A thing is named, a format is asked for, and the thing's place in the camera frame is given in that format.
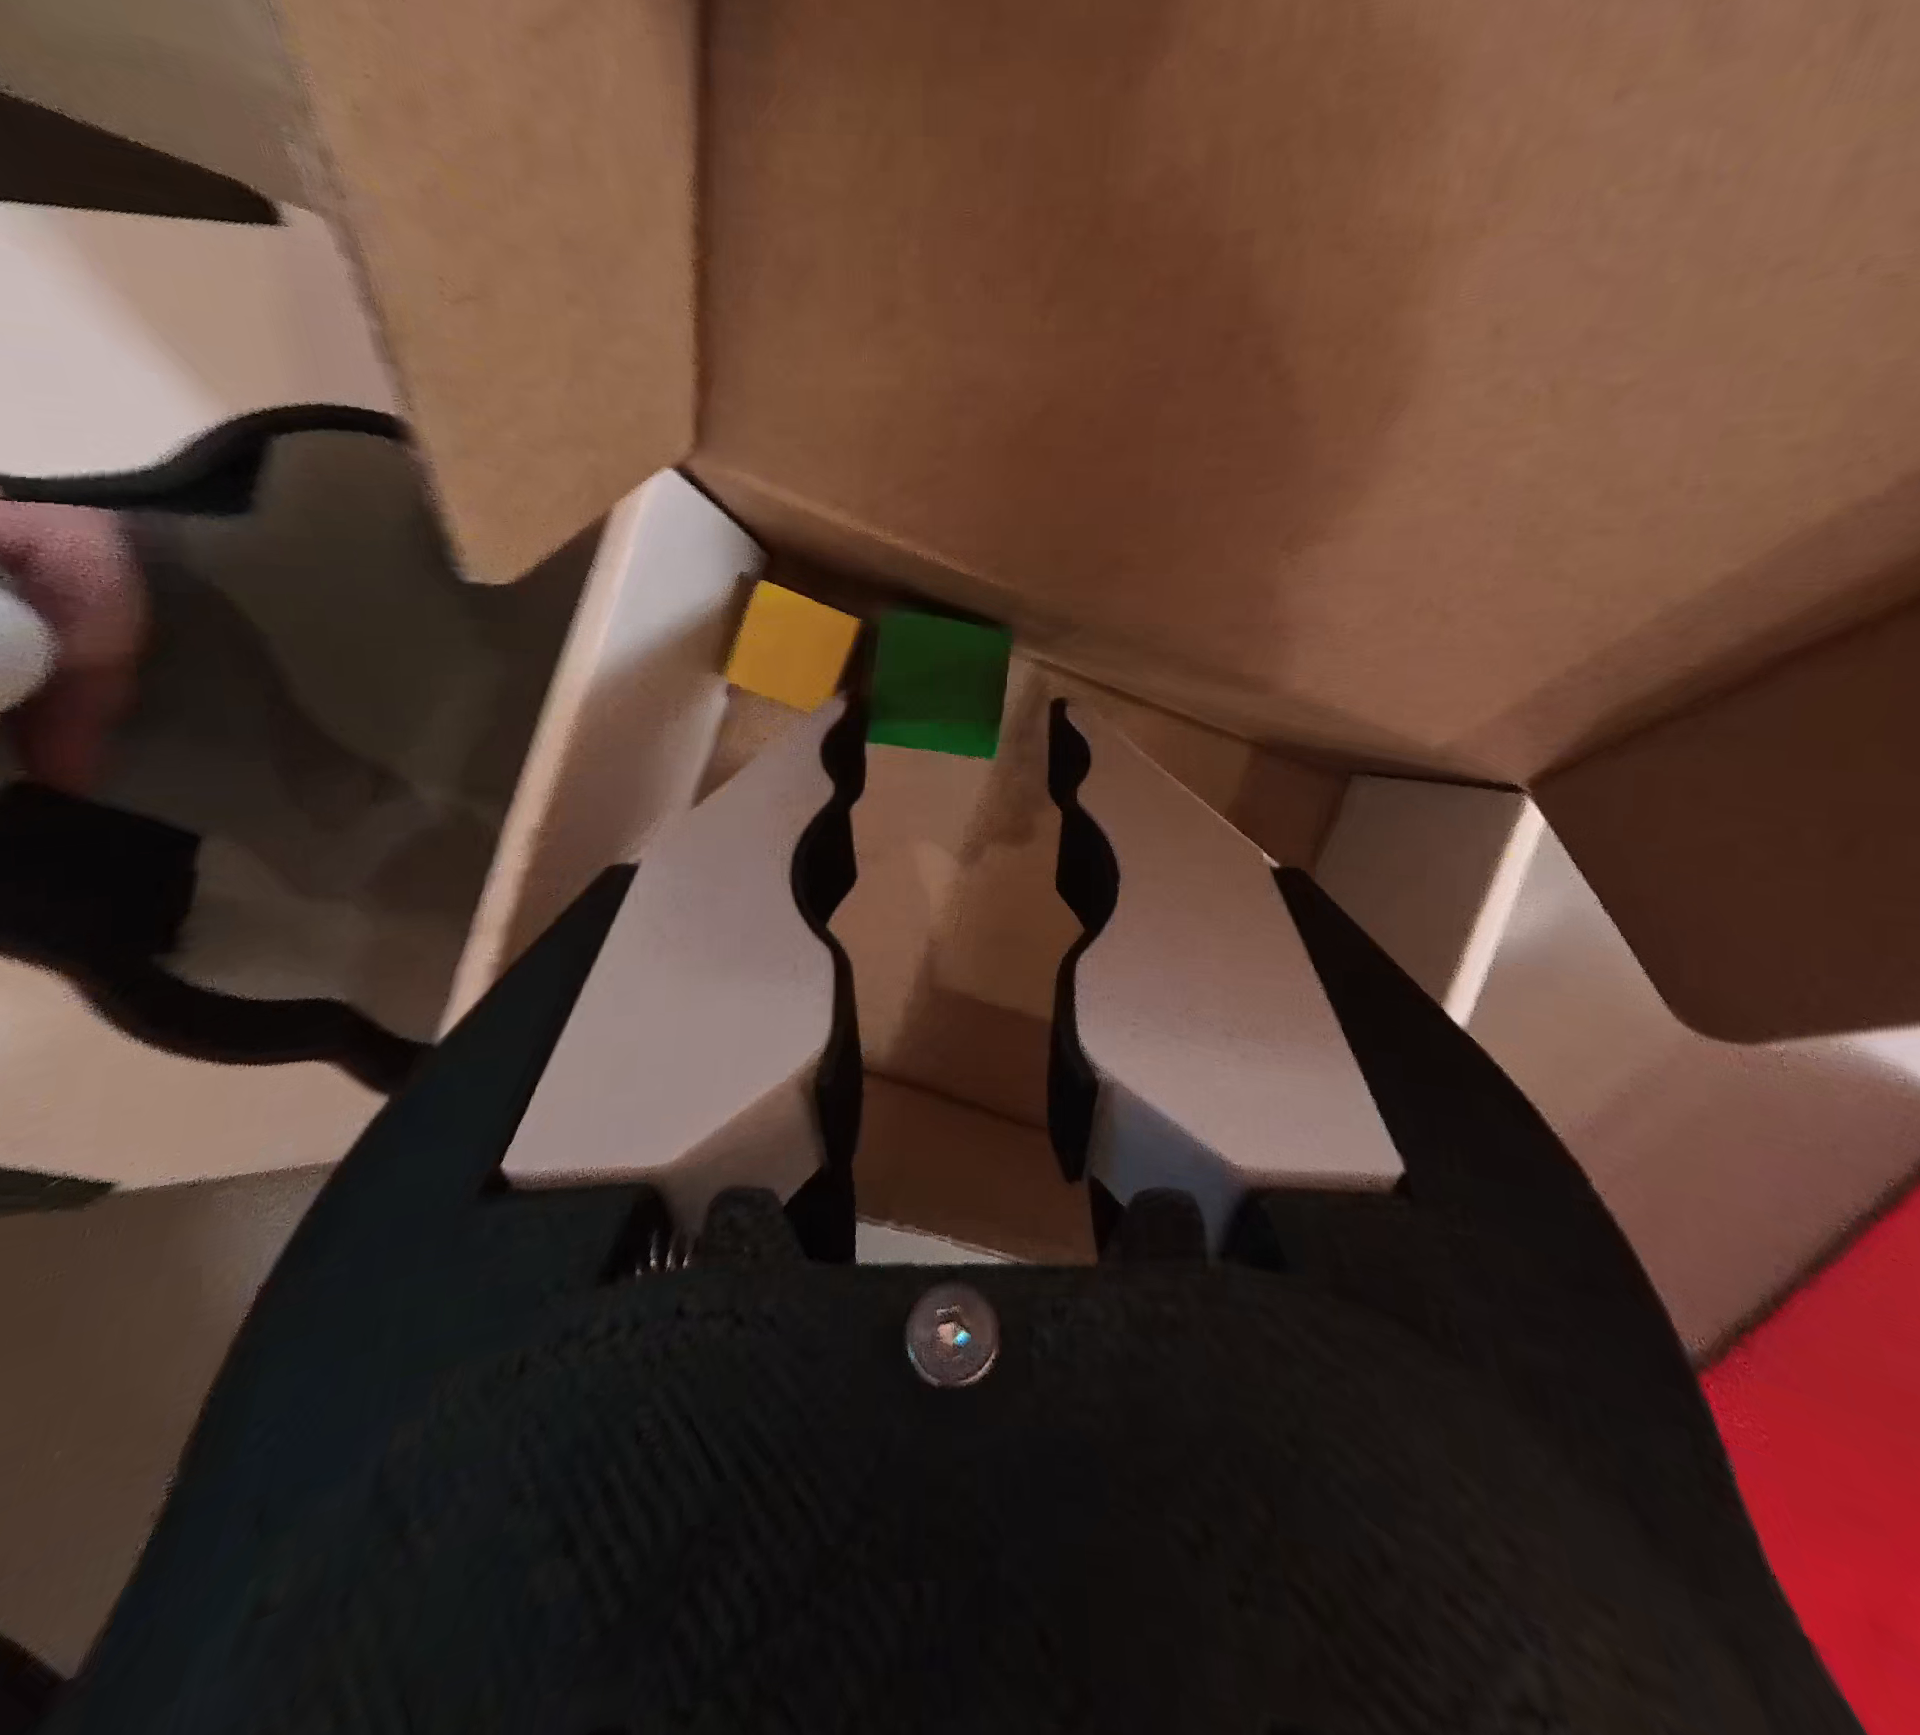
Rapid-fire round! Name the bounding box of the red plastic bin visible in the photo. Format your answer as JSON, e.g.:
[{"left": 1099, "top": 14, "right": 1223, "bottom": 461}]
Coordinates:
[{"left": 1694, "top": 1187, "right": 1920, "bottom": 1735}]

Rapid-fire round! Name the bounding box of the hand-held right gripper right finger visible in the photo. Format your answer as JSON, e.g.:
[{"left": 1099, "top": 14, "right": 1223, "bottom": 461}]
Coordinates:
[{"left": 1044, "top": 699, "right": 1407, "bottom": 1197}]

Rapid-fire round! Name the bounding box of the person's left hand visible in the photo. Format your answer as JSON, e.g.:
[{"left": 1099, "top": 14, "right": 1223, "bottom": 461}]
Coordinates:
[{"left": 0, "top": 507, "right": 155, "bottom": 793}]

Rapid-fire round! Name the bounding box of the yellow cube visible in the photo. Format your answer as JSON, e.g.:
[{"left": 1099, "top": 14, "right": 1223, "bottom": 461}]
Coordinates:
[{"left": 722, "top": 577, "right": 867, "bottom": 715}]

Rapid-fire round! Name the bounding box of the white cardboard box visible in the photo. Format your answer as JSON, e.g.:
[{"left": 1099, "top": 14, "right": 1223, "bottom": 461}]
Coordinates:
[{"left": 195, "top": 0, "right": 1920, "bottom": 1263}]

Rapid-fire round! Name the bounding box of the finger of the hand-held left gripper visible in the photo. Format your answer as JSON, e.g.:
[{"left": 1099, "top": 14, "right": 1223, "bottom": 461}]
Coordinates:
[
  {"left": 0, "top": 957, "right": 454, "bottom": 1191},
  {"left": 0, "top": 205, "right": 416, "bottom": 515}
]

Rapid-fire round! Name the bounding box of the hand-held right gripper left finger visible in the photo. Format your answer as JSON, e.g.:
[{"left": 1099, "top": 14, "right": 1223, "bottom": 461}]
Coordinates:
[{"left": 499, "top": 699, "right": 873, "bottom": 1263}]

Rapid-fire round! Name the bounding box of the green cube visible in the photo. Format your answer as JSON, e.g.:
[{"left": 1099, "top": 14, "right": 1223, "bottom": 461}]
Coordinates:
[{"left": 864, "top": 609, "right": 1012, "bottom": 763}]

